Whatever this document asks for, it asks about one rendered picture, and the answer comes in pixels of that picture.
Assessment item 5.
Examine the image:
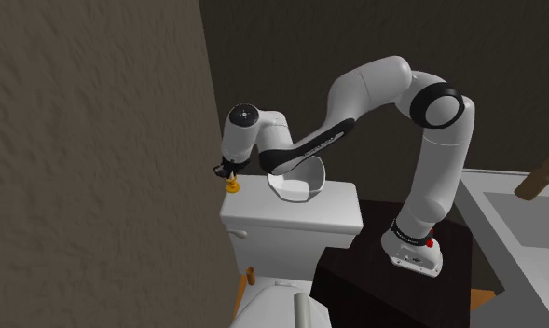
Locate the bronze faucet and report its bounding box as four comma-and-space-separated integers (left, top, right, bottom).
514, 122, 549, 201

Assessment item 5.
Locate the brown toilet paper holder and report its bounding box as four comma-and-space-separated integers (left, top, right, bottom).
231, 266, 257, 321

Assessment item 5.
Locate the dark robot stand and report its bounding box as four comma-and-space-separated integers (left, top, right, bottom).
309, 199, 474, 328

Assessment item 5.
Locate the white faceted bowl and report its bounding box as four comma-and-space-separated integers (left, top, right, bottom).
267, 156, 326, 204

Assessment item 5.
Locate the white toilet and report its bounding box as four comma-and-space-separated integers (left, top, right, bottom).
218, 173, 364, 328

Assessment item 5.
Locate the grey sink counter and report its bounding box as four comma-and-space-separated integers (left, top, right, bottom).
458, 169, 549, 328

